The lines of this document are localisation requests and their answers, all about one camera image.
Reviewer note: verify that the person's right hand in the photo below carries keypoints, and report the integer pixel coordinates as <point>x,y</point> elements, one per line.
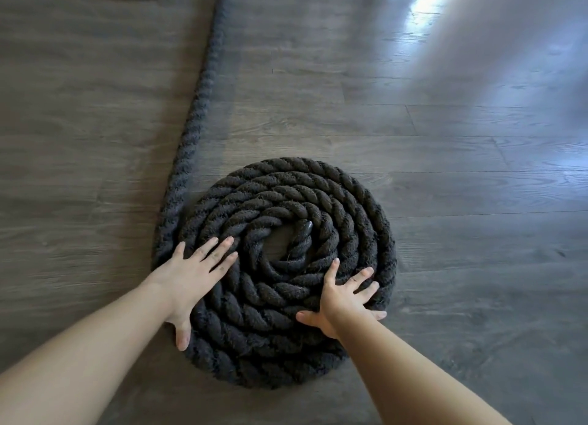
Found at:
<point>342,300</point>

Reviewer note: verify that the person's left hand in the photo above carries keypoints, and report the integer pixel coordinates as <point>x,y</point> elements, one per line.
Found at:
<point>188,282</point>

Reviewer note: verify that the person's left forearm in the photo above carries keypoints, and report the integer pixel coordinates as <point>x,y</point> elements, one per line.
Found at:
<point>78,360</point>

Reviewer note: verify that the person's right forearm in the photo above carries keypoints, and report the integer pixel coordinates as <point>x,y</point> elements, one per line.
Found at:
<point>413,379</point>

